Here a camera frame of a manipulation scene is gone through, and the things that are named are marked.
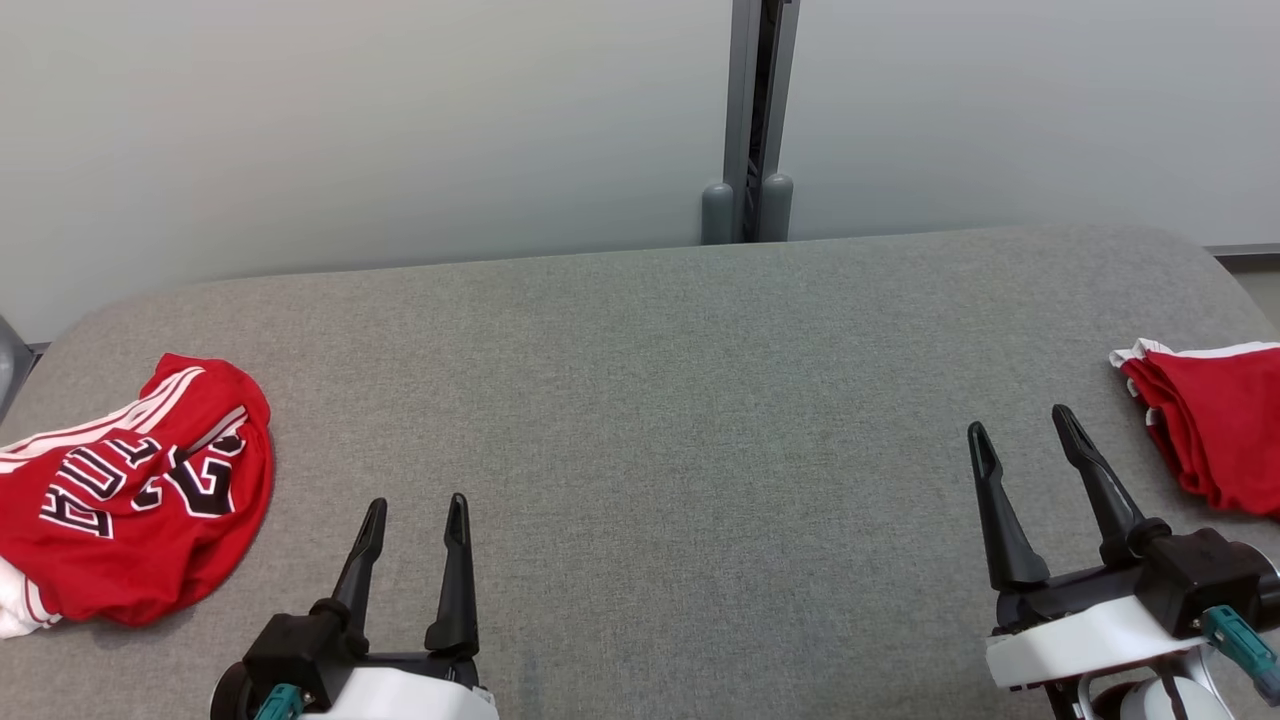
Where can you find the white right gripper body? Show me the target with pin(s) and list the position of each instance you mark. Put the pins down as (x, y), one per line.
(1080, 640)

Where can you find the grey fabric sofa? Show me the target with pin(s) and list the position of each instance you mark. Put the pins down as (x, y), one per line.
(650, 420)

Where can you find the grey metal frame piece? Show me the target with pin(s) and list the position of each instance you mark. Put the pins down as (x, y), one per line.
(10, 370)

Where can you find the red shorts with white trim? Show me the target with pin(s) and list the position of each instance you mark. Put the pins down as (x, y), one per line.
(1220, 420)

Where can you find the red basketball jersey white sleeves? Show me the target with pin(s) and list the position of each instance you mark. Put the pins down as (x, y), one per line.
(150, 560)

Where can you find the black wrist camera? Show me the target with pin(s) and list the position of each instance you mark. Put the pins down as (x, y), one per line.
(1205, 580)
(295, 655)

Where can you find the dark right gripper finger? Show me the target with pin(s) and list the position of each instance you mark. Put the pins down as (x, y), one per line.
(1105, 500)
(1005, 530)

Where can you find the grey partition post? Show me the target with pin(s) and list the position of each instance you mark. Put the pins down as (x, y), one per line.
(742, 100)

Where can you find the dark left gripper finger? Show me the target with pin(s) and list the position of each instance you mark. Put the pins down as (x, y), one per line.
(365, 565)
(458, 600)

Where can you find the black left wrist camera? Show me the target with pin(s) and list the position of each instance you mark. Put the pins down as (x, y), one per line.
(295, 655)

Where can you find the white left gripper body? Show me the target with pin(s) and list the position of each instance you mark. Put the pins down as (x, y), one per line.
(400, 700)

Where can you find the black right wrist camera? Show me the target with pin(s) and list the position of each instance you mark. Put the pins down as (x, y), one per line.
(1205, 580)

